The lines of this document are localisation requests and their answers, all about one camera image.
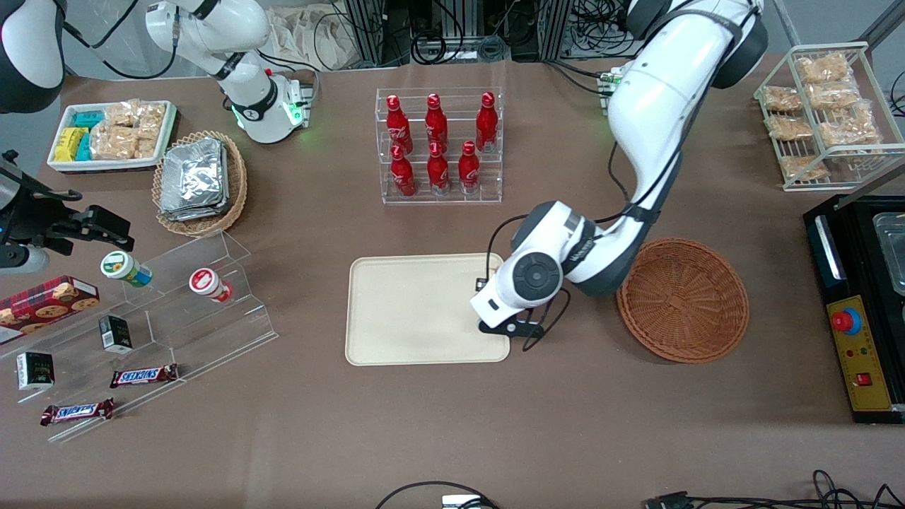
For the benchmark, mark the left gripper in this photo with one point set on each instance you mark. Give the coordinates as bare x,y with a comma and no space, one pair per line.
480,284

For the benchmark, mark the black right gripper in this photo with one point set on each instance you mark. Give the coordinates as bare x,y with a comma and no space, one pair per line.
37,214

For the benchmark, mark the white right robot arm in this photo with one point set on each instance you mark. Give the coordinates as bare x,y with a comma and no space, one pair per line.
240,78

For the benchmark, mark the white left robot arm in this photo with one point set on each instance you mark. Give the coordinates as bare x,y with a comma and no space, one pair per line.
657,106

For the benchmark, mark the cream plastic tray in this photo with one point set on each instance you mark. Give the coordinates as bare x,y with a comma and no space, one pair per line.
417,311

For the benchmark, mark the light wicker basket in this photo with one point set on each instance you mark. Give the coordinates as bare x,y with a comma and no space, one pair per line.
237,180

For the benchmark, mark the brown wicker basket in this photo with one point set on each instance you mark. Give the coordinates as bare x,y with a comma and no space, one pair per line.
682,300

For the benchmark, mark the green sunflower lid cup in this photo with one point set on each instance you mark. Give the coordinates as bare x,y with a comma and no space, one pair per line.
121,267

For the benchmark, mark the white rectangular food bin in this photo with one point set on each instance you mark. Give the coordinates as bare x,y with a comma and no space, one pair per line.
106,165

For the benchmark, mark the teal snack pack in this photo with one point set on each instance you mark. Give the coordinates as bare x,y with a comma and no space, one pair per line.
88,119
84,148

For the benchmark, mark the clear bagged brown snack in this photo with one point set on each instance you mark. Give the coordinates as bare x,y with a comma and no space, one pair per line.
822,68
848,131
803,167
788,128
834,94
153,113
147,141
121,113
107,143
781,97

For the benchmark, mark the yellow snack pack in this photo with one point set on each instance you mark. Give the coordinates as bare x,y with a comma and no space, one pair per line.
67,144

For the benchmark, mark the red tartan cookie box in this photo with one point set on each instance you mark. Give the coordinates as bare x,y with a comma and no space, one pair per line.
46,300

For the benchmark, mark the black drink carton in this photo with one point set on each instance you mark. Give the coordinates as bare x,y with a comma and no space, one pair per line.
35,371
114,334

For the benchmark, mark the red lid yogurt cup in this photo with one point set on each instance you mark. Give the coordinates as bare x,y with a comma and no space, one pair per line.
206,283

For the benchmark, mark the clear acrylic step shelf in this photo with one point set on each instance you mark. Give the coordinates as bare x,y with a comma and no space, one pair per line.
191,318

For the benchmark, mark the clear acrylic bottle rack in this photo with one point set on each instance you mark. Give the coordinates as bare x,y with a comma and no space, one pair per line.
442,198

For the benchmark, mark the Snickers chocolate bar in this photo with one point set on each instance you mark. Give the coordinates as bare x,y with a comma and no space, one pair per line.
143,375
78,411

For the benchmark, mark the red cola bottle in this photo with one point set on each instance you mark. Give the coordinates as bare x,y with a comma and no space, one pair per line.
435,121
398,124
469,170
438,172
403,177
486,121

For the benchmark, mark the small white device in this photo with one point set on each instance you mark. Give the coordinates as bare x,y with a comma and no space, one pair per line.
461,502

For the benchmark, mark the small green circuit box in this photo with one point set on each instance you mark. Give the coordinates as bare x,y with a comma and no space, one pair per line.
612,85

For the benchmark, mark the beige cloth bag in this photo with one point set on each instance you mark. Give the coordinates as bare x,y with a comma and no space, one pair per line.
311,35

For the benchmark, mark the black machine yellow panel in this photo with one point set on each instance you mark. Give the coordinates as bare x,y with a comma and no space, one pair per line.
824,297

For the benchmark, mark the red emergency stop button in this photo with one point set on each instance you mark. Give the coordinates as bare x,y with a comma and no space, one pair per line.
845,322

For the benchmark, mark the clear rectangular container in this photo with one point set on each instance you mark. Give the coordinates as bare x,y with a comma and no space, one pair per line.
892,247

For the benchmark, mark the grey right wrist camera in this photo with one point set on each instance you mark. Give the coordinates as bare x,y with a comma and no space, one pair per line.
25,260

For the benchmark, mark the aluminium frame bar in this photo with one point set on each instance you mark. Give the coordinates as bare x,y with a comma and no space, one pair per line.
882,21

